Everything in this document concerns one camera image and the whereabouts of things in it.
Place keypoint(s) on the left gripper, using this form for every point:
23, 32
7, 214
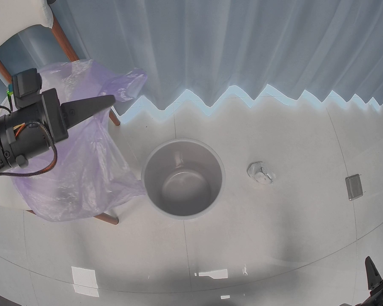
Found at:
35, 132

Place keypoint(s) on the purple plastic bag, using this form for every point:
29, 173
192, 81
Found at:
83, 170

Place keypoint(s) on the white paper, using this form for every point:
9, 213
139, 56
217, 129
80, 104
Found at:
261, 174

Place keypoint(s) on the white trash bin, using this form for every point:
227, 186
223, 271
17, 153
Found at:
185, 170

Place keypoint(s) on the white cushioned wooden chair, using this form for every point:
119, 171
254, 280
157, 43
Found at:
12, 8

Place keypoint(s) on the pale blue curtain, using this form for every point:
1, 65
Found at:
210, 43

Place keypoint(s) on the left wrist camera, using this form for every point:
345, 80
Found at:
25, 84

